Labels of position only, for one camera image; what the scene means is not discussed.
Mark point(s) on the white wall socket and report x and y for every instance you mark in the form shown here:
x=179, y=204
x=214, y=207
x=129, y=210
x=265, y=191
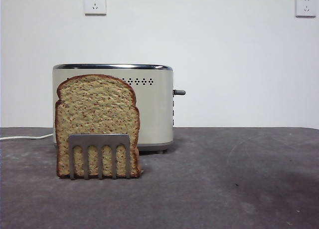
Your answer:
x=306, y=6
x=95, y=4

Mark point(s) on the brown seeded bread slice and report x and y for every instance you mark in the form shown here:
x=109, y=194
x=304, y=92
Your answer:
x=97, y=109

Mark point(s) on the steel toast rack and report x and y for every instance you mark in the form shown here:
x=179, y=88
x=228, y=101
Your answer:
x=99, y=139

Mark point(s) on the grey toaster lever knob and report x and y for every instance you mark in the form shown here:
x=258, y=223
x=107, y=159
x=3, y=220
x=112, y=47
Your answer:
x=180, y=92

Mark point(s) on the cream two-slot toaster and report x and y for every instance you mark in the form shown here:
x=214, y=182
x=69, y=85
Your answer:
x=154, y=109

